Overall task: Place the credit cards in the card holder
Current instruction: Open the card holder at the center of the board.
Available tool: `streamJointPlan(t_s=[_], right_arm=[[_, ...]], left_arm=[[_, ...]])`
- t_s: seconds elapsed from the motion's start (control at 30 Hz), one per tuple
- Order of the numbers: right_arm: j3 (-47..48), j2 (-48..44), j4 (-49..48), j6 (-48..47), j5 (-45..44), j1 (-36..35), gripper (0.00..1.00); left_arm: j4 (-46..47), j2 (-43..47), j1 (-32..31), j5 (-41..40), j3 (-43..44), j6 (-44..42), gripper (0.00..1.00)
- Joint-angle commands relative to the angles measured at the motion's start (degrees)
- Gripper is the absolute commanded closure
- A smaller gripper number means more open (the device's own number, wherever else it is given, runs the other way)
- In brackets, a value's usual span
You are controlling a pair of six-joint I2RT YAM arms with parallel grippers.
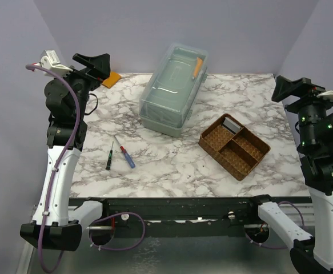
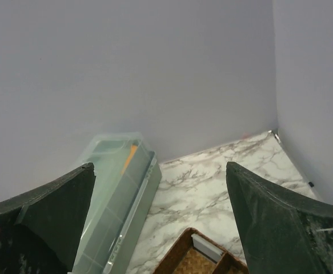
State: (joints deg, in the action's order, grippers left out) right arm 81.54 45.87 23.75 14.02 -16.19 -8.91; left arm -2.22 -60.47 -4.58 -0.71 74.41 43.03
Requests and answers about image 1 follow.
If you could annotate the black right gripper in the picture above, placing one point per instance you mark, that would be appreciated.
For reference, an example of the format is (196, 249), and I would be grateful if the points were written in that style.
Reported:
(303, 87)

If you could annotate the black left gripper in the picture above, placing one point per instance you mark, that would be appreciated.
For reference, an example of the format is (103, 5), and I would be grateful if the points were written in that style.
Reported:
(97, 71)

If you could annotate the tan card holder wallet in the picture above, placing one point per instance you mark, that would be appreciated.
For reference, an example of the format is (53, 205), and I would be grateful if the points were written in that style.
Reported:
(111, 80)

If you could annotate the grey credit card stack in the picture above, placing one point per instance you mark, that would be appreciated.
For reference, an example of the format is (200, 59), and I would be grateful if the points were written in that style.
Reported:
(231, 125)

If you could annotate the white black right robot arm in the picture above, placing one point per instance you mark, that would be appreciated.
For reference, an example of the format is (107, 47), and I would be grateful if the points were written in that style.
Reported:
(309, 253)

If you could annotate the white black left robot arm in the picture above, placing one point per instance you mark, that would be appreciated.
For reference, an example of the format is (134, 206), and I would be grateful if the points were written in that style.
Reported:
(53, 226)

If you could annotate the clear plastic storage box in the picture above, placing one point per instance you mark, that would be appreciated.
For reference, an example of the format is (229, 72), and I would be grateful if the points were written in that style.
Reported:
(166, 103)

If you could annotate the brown woven divided basket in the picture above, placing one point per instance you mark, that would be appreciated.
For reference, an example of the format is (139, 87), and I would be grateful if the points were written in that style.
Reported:
(237, 153)

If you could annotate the orange utility knife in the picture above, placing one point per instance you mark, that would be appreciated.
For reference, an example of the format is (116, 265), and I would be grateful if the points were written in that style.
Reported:
(197, 67)

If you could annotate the blue red screwdriver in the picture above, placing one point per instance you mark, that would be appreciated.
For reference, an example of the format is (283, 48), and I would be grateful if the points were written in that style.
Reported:
(125, 153)

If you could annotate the black green screwdriver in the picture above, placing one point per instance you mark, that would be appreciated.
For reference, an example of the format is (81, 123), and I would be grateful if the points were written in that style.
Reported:
(109, 160)

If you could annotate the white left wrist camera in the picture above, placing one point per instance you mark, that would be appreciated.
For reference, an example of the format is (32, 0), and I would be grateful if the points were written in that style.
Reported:
(50, 61)

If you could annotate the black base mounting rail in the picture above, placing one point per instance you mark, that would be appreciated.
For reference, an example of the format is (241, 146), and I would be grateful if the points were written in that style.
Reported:
(183, 217)

